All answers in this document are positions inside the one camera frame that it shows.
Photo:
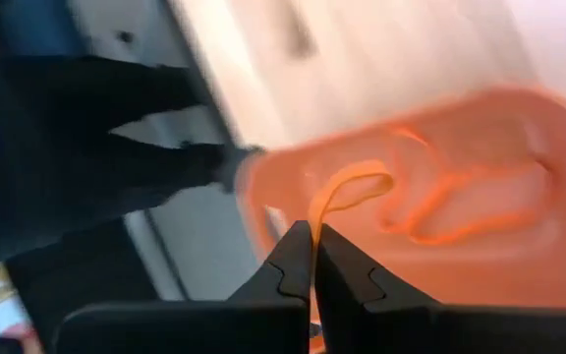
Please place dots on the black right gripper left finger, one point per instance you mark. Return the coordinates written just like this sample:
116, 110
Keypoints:
214, 329

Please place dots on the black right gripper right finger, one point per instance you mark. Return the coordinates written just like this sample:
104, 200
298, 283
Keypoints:
411, 329

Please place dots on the orange rubber band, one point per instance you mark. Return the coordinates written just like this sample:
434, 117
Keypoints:
440, 196
334, 189

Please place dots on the orange plastic basket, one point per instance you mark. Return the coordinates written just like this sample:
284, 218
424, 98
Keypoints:
484, 275

